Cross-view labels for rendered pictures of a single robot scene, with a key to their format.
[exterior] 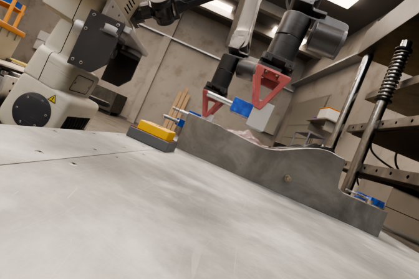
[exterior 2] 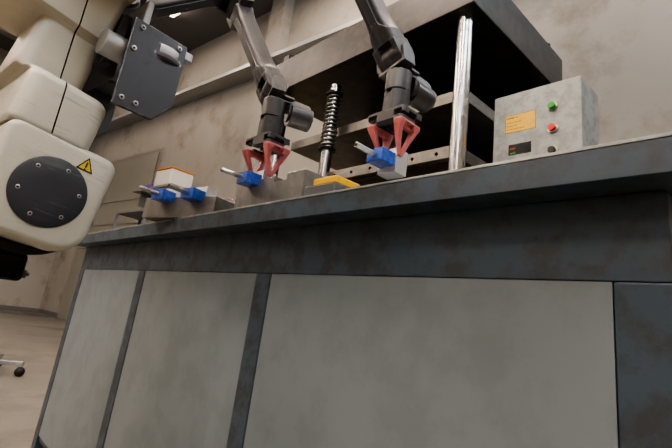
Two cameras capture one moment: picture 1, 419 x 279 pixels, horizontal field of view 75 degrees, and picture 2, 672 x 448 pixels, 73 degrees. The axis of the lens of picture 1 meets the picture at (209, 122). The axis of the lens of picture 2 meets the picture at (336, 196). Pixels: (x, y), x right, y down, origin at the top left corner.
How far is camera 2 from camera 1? 0.70 m
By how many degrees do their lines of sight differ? 48
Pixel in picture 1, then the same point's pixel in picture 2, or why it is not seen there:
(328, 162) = not seen: hidden behind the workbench
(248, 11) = (258, 41)
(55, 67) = (82, 110)
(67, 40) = (69, 61)
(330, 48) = (428, 104)
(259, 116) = (401, 163)
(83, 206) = not seen: hidden behind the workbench
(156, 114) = not seen: outside the picture
